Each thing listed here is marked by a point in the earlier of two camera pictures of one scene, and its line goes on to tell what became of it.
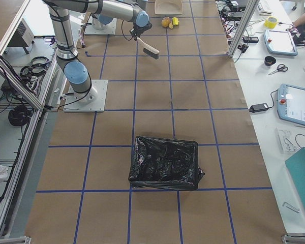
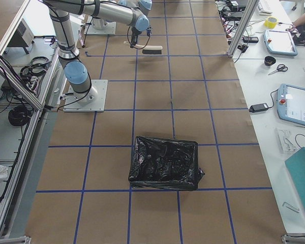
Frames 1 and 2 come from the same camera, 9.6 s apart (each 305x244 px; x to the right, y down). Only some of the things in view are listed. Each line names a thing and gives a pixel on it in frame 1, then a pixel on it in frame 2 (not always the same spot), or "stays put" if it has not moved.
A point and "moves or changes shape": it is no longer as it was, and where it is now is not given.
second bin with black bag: [167, 164] stays put
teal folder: [302, 170] stays put
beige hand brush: [149, 50] moves or changes shape
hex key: [298, 210] stays put
